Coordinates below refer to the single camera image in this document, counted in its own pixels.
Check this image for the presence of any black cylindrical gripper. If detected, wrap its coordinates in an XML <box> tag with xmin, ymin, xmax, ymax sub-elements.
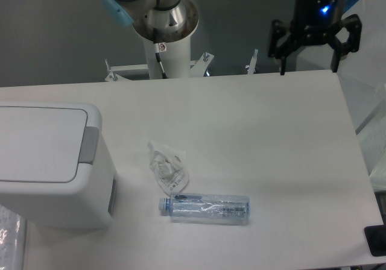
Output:
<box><xmin>268</xmin><ymin>0</ymin><xmax>361</xmax><ymax>75</ymax></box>

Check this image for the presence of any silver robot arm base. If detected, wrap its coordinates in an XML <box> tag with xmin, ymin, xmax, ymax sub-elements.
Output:
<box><xmin>100</xmin><ymin>0</ymin><xmax>199</xmax><ymax>43</ymax></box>

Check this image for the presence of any white plastic trash can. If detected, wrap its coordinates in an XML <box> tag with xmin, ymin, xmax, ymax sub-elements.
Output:
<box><xmin>1</xmin><ymin>101</ymin><xmax>117</xmax><ymax>229</ymax></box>

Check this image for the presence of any crumpled clear plastic wrapper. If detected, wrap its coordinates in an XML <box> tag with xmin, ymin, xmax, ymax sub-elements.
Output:
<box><xmin>147</xmin><ymin>141</ymin><xmax>189</xmax><ymax>195</ymax></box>

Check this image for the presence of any black device at table edge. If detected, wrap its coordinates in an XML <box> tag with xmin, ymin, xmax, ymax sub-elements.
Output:
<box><xmin>364</xmin><ymin>225</ymin><xmax>386</xmax><ymax>257</ymax></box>

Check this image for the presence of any clear empty plastic bottle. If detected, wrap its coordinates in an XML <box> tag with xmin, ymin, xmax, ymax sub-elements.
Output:
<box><xmin>159</xmin><ymin>193</ymin><xmax>250</xmax><ymax>225</ymax></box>

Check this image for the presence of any white pedestal behind gripper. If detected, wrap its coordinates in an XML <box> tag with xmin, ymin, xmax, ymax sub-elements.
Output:
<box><xmin>296</xmin><ymin>45</ymin><xmax>334</xmax><ymax>71</ymax></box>

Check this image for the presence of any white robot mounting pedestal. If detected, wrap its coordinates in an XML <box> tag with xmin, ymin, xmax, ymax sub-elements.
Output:
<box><xmin>105</xmin><ymin>36</ymin><xmax>214</xmax><ymax>82</ymax></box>

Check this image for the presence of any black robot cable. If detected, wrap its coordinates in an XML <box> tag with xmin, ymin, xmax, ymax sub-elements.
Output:
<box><xmin>147</xmin><ymin>0</ymin><xmax>168</xmax><ymax>80</ymax></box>

